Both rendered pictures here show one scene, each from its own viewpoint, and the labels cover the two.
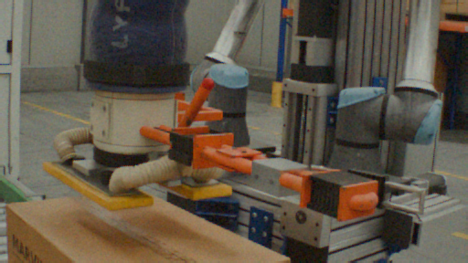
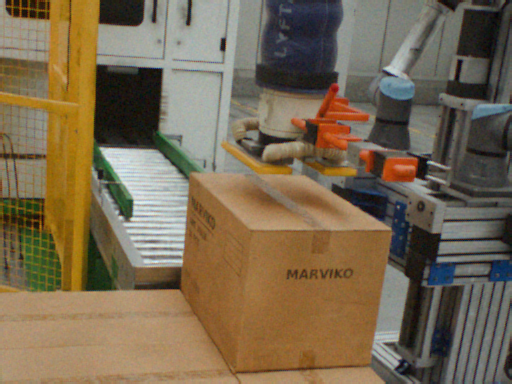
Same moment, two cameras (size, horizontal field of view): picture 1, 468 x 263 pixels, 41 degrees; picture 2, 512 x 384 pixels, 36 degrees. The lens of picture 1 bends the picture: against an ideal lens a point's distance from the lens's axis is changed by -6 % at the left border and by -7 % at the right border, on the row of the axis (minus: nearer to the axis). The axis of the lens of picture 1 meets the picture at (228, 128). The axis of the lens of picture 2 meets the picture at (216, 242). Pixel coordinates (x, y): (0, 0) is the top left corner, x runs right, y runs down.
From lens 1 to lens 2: 0.86 m
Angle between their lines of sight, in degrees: 21
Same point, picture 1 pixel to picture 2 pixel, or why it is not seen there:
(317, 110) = (464, 122)
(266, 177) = (353, 152)
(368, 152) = (491, 159)
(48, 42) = not seen: hidden behind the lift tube
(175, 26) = (323, 43)
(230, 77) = (396, 89)
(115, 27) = (278, 41)
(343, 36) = (499, 57)
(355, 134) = (480, 143)
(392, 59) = not seen: outside the picture
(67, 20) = not seen: hidden behind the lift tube
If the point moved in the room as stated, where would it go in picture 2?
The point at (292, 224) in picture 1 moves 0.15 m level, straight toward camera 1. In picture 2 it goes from (414, 212) to (400, 222)
